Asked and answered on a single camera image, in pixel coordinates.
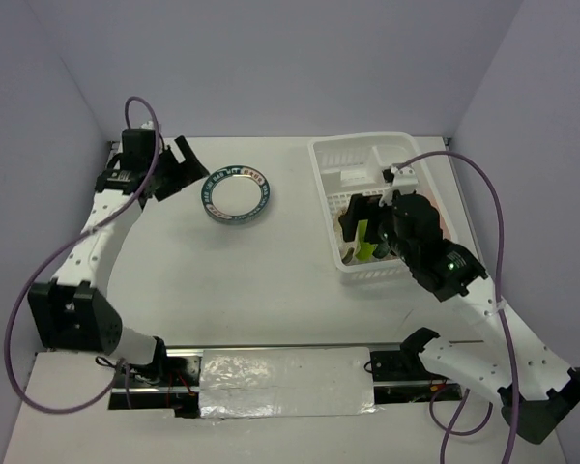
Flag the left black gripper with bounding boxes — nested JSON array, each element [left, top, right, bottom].
[[147, 136, 210, 203]]

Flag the lime green plate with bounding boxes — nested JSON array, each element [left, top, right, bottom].
[[340, 220, 376, 265]]

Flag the cream plate with black blot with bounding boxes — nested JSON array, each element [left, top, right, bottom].
[[334, 209, 357, 266]]

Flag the teal rim lettered plate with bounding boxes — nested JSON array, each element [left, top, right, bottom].
[[201, 165, 272, 225]]

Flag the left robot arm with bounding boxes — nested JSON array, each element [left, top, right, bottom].
[[27, 129, 209, 386]]

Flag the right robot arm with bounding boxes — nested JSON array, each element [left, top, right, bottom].
[[338, 193, 580, 445]]

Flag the white plastic dish rack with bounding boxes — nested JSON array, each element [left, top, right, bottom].
[[308, 132, 473, 285]]

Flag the red orange plate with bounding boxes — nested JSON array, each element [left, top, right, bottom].
[[424, 188, 450, 239]]

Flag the silver foil tape sheet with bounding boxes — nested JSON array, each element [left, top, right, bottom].
[[199, 347, 376, 419]]

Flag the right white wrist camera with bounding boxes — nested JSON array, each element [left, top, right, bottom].
[[379, 165, 419, 206]]

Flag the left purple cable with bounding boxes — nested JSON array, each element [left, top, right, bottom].
[[4, 96, 163, 413]]

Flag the black metal base rail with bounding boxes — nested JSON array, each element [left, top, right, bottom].
[[107, 346, 462, 420]]

